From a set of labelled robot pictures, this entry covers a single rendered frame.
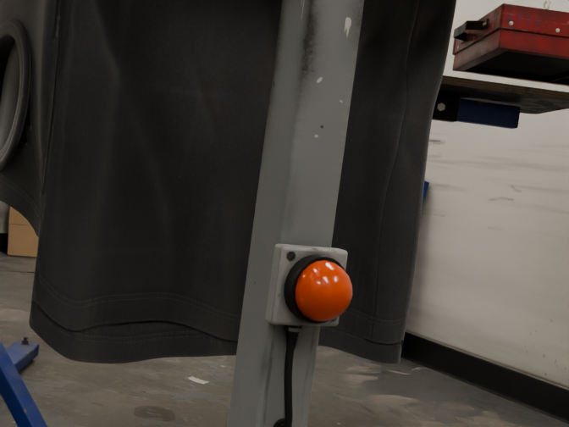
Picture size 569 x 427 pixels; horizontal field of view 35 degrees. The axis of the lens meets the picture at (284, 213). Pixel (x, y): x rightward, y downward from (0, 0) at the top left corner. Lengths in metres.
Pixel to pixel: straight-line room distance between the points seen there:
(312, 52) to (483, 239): 2.95
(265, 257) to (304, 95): 0.11
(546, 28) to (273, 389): 1.44
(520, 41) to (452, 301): 1.85
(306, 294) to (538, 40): 1.43
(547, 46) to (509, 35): 0.08
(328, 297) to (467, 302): 3.01
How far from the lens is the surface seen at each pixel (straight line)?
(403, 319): 1.01
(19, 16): 0.88
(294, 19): 0.59
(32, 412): 2.03
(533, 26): 1.93
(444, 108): 2.07
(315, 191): 0.58
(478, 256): 3.51
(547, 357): 3.27
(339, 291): 0.54
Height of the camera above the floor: 0.72
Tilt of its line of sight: 3 degrees down
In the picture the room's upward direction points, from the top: 8 degrees clockwise
